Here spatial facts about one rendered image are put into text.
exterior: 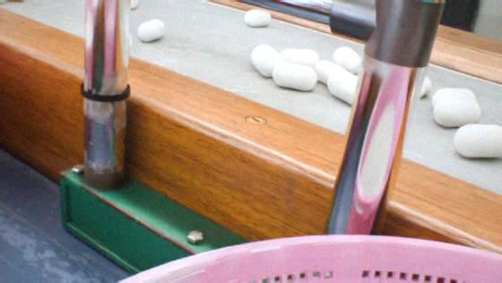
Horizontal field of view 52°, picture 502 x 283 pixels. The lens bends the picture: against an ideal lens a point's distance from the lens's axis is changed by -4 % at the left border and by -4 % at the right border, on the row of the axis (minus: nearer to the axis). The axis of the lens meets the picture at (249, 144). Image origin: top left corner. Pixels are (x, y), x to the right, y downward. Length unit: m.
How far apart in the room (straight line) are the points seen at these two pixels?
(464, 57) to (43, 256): 0.44
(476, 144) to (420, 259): 0.17
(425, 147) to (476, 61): 0.24
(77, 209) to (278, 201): 0.13
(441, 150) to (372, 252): 0.18
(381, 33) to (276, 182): 0.10
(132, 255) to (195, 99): 0.09
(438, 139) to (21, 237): 0.28
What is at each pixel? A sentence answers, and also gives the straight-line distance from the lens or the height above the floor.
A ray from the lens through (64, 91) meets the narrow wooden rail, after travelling 0.35.
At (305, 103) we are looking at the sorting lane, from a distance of 0.39.
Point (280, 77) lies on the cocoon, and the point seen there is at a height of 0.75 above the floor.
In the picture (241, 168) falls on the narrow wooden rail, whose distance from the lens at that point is 0.26.
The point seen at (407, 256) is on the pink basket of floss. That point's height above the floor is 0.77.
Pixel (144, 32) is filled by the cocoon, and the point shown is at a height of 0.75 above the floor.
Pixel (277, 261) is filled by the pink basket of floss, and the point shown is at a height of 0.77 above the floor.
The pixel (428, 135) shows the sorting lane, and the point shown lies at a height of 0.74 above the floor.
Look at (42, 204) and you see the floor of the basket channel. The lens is 0.37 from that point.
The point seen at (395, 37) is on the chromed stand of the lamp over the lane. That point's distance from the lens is 0.18.
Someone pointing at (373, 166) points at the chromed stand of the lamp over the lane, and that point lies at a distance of 0.19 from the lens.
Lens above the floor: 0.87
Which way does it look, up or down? 25 degrees down
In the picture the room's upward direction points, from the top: 8 degrees clockwise
